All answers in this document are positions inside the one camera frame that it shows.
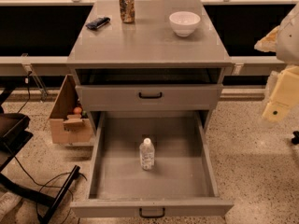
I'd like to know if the open grey bottom drawer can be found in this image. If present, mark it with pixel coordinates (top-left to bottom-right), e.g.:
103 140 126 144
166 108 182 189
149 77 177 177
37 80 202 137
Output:
71 111 234 217

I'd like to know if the black drawer handle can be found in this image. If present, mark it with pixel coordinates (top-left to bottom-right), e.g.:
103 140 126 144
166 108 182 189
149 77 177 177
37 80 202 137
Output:
138 92 163 99
139 207 165 219

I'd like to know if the black chair frame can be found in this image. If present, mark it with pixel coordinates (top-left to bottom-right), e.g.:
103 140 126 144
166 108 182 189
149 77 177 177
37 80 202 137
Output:
1 90 78 224

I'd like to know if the brown cardboard box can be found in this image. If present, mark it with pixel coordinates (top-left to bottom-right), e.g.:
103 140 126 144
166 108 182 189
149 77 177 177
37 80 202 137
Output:
50 75 93 144

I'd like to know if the grey drawer cabinet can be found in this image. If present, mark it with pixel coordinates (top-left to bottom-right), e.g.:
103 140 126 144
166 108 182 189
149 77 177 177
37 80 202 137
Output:
67 0 231 128

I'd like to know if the clear plastic water bottle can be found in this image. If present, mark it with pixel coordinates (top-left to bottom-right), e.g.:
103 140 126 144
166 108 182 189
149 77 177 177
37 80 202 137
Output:
139 138 155 171

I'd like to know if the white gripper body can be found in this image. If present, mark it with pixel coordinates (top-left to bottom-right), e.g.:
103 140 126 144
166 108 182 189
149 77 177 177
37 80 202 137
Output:
270 66 299 108

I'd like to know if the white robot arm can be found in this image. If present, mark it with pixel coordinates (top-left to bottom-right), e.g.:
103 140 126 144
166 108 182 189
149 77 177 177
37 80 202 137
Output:
254 4 299 122

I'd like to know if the white ceramic bowl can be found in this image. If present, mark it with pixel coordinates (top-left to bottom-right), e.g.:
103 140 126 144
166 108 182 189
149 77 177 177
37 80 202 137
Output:
169 11 201 37

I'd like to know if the black lower drawer handle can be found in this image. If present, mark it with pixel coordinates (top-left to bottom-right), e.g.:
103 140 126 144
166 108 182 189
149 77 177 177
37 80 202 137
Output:
139 207 165 219

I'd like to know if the closed grey middle drawer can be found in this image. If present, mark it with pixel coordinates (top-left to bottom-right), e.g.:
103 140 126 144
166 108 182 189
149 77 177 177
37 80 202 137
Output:
76 85 222 111

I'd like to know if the orange fruit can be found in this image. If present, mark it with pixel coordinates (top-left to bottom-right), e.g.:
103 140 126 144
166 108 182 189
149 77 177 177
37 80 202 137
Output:
73 106 82 115

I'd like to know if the dark blue snack packet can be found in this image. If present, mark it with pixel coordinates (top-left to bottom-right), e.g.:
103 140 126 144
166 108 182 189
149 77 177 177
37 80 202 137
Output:
86 17 110 30

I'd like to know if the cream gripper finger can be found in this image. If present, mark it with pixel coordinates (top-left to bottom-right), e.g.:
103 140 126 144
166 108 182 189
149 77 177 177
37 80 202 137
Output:
262 103 289 122
254 26 279 52

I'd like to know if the crumpled brown drink can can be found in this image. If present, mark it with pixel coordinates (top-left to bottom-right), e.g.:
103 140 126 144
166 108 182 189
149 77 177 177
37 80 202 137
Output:
119 0 135 23

